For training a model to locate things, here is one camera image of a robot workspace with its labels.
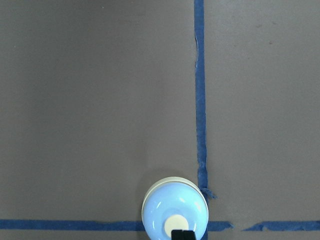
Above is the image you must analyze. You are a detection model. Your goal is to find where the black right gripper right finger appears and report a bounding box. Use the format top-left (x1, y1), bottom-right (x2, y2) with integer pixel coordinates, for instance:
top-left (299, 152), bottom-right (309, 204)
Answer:
top-left (182, 230), bottom-right (195, 240)

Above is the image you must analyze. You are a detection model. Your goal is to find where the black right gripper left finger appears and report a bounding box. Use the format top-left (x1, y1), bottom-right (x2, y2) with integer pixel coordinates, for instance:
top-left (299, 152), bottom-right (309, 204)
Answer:
top-left (171, 229), bottom-right (183, 240)

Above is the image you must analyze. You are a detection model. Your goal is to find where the small blue white bell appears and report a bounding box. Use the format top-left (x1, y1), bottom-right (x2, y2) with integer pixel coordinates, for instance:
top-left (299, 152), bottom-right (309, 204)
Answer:
top-left (141, 176), bottom-right (209, 240)

